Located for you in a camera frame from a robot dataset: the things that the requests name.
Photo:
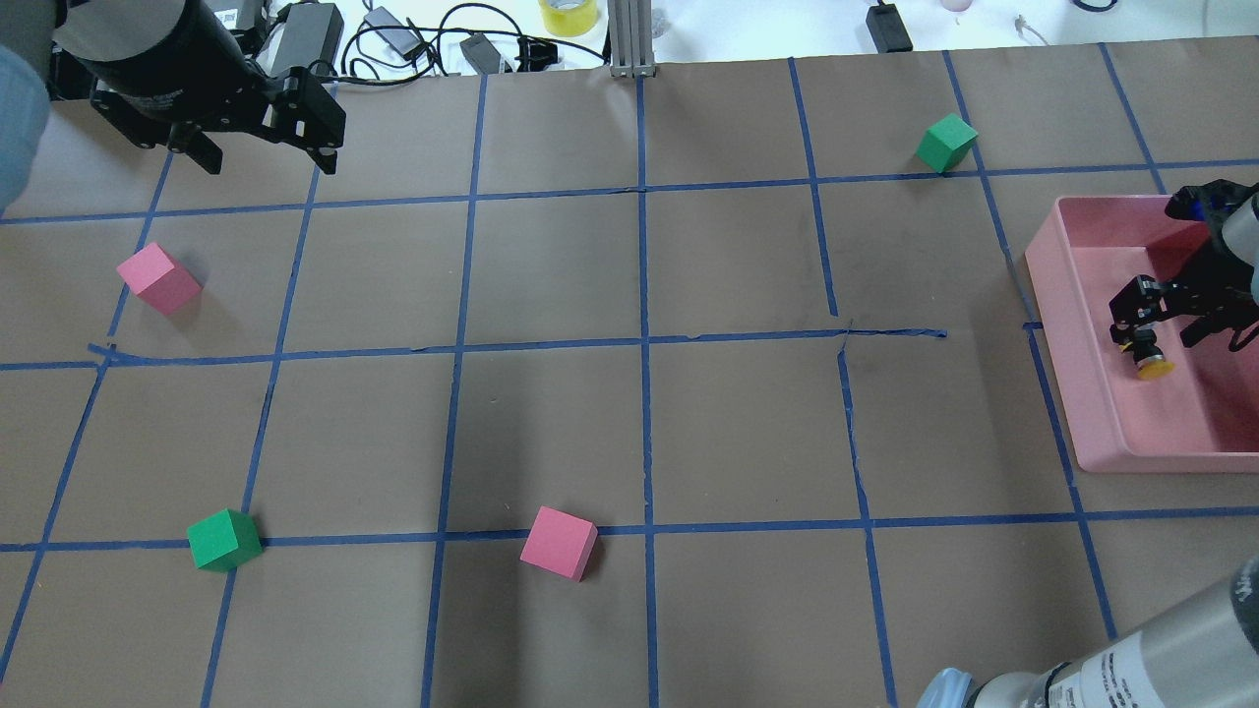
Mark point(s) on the pink cube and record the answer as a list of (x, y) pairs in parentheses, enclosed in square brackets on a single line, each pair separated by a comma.
[(560, 543), (157, 278)]

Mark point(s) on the pink plastic bin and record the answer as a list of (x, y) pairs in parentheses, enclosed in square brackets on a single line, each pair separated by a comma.
[(1201, 416)]

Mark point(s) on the small black adapter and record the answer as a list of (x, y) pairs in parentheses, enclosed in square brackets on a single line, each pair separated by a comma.
[(887, 29)]

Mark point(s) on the grey usb hub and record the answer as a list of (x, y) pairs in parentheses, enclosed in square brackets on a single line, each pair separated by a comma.
[(395, 34)]

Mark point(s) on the yellow push button switch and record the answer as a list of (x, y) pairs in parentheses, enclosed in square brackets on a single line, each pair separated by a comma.
[(1142, 346)]

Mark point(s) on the pink cube far side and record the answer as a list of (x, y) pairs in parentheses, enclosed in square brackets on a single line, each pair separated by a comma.
[(157, 278)]

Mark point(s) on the green cube near bin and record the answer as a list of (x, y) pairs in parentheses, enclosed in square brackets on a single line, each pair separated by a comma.
[(945, 143)]

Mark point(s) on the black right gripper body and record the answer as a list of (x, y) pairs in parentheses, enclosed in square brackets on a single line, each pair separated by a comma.
[(1216, 298)]

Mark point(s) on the black power adapter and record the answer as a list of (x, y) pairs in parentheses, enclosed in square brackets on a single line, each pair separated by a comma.
[(308, 36)]

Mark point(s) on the yellow tape roll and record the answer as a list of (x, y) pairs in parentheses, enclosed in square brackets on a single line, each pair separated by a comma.
[(565, 18)]

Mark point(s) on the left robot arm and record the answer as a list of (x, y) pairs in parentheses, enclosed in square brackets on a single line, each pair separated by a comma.
[(27, 45)]

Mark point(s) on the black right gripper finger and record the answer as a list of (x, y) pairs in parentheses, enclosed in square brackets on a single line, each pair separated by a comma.
[(1242, 326), (1143, 302)]

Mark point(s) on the green cube near base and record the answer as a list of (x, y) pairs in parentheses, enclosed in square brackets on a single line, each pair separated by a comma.
[(224, 540)]

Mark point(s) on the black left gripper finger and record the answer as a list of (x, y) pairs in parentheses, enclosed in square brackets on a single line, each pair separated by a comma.
[(301, 113), (192, 141)]

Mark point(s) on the aluminium frame post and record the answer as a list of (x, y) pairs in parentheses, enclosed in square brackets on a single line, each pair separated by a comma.
[(630, 35)]

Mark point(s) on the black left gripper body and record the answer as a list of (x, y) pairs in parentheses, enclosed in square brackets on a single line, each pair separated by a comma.
[(148, 54)]

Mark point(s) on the pink cube near centre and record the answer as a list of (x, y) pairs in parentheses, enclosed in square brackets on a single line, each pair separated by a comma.
[(560, 543)]

